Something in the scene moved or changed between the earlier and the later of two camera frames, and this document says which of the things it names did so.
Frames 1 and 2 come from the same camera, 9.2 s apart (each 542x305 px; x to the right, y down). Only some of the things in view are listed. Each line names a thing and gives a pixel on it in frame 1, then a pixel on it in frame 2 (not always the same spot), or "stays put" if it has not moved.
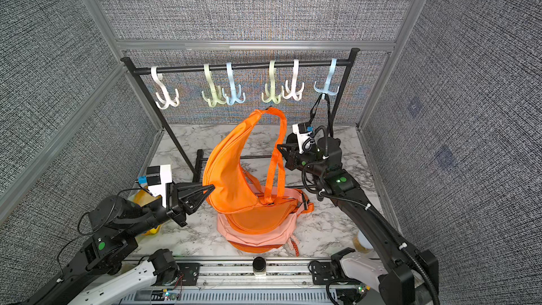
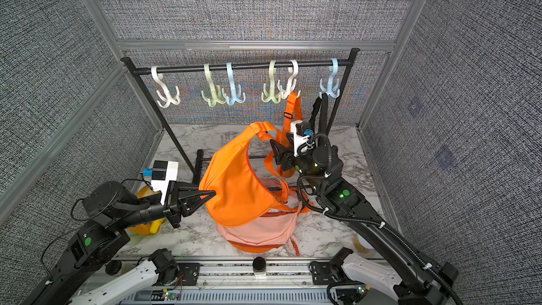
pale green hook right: (276, 98) stays put
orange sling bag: (270, 214) → (241, 197)
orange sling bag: (227, 183) → (293, 115)
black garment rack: (136, 70) stays put
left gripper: (191, 200) stays put
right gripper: (295, 158) stays put
